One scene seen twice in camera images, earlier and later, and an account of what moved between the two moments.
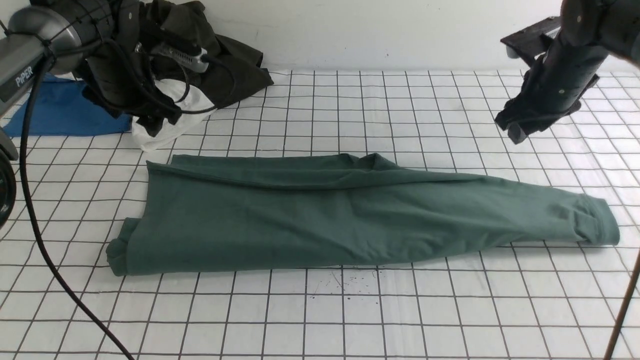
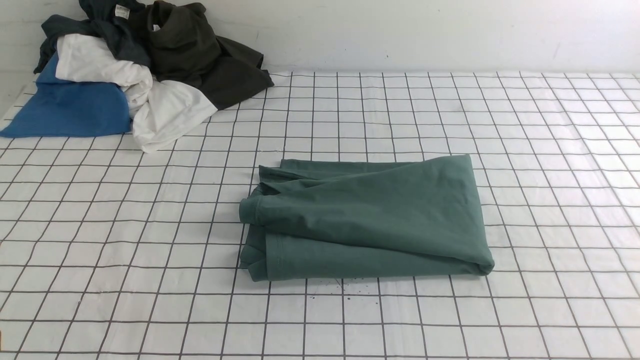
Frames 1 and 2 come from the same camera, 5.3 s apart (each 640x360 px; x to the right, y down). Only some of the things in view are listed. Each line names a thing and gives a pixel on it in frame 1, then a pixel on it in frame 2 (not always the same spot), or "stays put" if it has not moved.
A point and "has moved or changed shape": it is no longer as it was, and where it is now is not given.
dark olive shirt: [232, 70] stays put
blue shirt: [61, 110] stays put
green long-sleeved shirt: [195, 212] has moved or changed shape
